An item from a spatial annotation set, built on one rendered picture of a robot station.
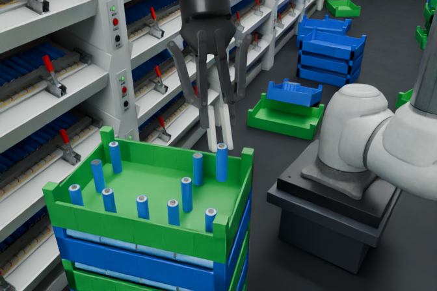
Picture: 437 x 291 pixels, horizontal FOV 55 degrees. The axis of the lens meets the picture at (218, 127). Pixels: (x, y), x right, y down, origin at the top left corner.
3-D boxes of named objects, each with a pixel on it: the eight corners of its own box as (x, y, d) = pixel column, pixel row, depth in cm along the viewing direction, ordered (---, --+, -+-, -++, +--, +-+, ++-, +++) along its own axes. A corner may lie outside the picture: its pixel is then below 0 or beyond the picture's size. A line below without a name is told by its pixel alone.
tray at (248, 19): (269, 17, 229) (278, -7, 221) (225, 53, 182) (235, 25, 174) (237, 1, 233) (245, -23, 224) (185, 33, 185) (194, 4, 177)
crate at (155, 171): (252, 183, 79) (254, 148, 75) (225, 264, 63) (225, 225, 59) (110, 158, 86) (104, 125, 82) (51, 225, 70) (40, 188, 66)
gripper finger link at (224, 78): (207, 33, 65) (216, 32, 65) (222, 104, 66) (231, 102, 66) (213, 30, 61) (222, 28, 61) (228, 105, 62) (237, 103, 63)
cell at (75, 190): (88, 214, 72) (82, 184, 68) (82, 221, 70) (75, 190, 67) (79, 212, 72) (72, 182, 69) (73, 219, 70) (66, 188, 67)
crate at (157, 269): (251, 214, 83) (252, 182, 79) (224, 299, 67) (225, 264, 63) (114, 188, 90) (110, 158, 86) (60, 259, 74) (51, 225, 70)
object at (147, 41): (216, 16, 165) (227, -18, 157) (127, 73, 118) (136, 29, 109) (173, -6, 168) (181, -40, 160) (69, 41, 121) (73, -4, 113)
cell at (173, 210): (182, 229, 68) (180, 199, 65) (178, 237, 67) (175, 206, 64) (172, 227, 69) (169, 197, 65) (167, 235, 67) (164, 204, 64)
